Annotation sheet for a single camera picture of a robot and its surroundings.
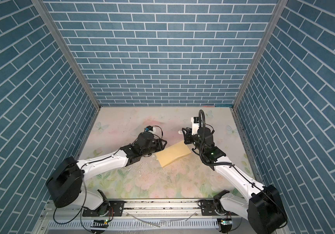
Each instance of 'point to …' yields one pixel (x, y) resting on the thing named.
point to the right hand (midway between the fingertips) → (183, 127)
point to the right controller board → (226, 224)
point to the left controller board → (100, 224)
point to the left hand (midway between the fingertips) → (166, 142)
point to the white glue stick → (180, 132)
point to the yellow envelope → (172, 152)
